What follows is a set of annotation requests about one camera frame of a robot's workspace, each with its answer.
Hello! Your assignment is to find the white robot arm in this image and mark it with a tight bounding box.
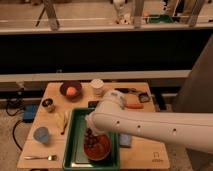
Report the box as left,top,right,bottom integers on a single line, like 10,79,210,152
85,90,213,154

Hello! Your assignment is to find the green plastic tray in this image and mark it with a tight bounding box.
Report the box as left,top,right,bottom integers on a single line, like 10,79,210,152
62,108,120,171

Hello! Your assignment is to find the black cable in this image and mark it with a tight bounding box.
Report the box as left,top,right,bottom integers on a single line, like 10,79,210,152
5,97,26,152

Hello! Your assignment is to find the small dark tin can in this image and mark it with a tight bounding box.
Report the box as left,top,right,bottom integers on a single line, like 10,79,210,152
42,98,55,113

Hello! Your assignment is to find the silver metal fork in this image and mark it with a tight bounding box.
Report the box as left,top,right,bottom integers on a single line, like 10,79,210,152
24,155,57,161

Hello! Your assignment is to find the dark purple grape bunch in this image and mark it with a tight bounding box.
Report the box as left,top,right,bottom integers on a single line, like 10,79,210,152
84,129,98,148

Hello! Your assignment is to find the dark purple bowl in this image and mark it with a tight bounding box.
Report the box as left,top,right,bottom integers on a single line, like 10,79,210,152
60,80,82,99

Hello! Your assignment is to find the black handled utensil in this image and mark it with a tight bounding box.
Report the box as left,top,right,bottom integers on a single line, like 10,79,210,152
115,88,138,94

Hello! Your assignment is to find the white paper cup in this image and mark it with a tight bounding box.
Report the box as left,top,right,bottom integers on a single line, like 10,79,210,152
90,79,104,96

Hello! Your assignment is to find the blue sponge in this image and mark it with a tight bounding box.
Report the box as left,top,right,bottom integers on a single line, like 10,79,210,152
119,134,132,148

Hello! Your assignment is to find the blue plastic cup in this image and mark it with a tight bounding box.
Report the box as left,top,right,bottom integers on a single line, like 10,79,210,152
33,127,50,144

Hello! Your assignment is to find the orange carrot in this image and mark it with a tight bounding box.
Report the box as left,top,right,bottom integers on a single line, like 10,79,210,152
126,104,143,109

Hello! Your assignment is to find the small dark square container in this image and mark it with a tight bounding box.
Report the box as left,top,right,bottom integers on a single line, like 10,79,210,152
139,93,150,103

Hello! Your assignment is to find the orange peach fruit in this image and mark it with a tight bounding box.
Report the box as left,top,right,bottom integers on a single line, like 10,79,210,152
66,87,76,96

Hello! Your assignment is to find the red bowl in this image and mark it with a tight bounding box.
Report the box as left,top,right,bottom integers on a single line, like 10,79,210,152
83,134,111,161

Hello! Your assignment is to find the green object behind rail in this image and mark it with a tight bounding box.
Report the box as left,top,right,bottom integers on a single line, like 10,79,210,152
148,14,173,24

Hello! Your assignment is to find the blue power box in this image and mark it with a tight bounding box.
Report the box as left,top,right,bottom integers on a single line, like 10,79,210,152
23,105,38,123

